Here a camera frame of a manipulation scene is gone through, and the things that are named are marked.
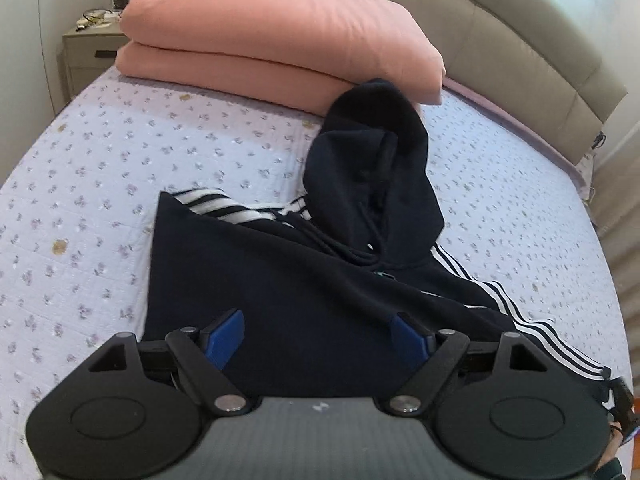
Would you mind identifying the person's right forearm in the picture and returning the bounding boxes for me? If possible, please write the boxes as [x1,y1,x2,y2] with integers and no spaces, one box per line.
[594,447,630,480]

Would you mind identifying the tangled cables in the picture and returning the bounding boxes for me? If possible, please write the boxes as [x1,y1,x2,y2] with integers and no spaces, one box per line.
[75,7,123,31]

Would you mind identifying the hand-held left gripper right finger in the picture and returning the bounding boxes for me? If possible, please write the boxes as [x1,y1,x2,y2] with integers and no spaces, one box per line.
[384,311,551,417]

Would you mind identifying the floral quilted bedspread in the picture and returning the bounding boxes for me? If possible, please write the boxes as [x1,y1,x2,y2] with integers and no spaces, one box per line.
[0,67,630,480]

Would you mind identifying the beige padded headboard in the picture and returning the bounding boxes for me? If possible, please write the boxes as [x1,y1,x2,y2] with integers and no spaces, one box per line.
[400,0,628,161]

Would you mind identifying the folded pink blanket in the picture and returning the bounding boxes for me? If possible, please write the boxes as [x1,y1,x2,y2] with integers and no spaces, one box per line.
[115,0,446,118]

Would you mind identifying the beige nightstand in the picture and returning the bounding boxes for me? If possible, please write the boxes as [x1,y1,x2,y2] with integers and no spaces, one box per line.
[61,22,132,102]

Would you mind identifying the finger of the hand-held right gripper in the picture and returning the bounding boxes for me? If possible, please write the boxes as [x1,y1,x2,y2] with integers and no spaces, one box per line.
[610,376,640,443]

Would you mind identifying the mauve bed sheet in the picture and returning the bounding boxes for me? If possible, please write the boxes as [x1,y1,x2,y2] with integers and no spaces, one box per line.
[442,76,593,193]

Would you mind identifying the navy hoodie with white stripes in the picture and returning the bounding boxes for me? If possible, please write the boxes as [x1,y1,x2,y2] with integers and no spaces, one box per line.
[142,78,613,401]

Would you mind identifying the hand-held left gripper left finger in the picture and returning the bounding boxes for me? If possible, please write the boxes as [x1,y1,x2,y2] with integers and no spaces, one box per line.
[87,309,247,417]

